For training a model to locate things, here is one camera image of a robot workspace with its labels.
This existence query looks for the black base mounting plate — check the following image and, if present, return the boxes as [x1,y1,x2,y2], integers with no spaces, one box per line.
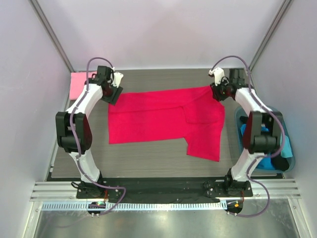
[71,177,253,204]

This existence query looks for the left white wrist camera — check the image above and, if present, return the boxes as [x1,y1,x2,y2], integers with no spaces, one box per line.
[110,68,124,88]

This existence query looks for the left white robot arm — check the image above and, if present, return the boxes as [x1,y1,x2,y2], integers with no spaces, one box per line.
[55,66,123,198]

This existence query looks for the red t shirt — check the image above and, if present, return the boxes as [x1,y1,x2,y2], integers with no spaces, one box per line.
[108,86,225,162]

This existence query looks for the aluminium frame rail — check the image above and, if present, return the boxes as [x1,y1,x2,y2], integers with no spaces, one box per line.
[30,179,301,201]

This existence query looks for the blue t shirt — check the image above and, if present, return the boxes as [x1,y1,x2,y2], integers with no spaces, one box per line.
[256,157,275,171]

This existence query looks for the turquoise t shirt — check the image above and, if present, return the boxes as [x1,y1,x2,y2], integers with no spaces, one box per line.
[239,123,294,159]

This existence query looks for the folded pink t shirt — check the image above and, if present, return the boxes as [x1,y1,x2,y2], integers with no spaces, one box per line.
[69,72,87,101]

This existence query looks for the blue plastic basket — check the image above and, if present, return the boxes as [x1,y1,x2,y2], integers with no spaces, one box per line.
[234,106,295,174]

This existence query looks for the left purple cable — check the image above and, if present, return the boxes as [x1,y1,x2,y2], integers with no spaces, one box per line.
[56,57,127,228]

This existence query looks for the black t shirt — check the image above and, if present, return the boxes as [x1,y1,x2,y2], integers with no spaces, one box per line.
[271,155,290,172]

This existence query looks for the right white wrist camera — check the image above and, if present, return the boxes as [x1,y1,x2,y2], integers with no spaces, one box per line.
[208,67,225,86]

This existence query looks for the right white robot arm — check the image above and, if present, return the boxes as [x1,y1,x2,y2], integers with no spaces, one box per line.
[209,67,285,197]

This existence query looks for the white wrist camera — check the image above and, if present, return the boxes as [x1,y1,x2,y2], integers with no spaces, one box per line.
[110,68,124,88]
[208,67,225,86]

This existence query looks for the slotted cable duct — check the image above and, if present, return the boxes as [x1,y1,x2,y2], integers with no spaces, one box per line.
[42,201,227,212]

